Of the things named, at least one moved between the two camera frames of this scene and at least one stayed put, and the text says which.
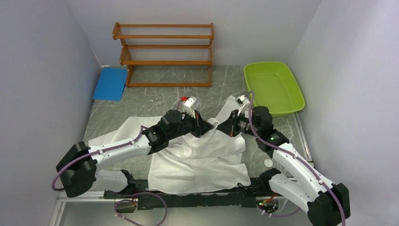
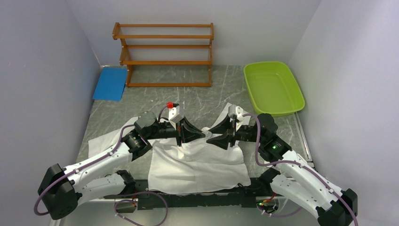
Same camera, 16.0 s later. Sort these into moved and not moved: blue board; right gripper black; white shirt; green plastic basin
Moved: right gripper black
Not moved: blue board; white shirt; green plastic basin
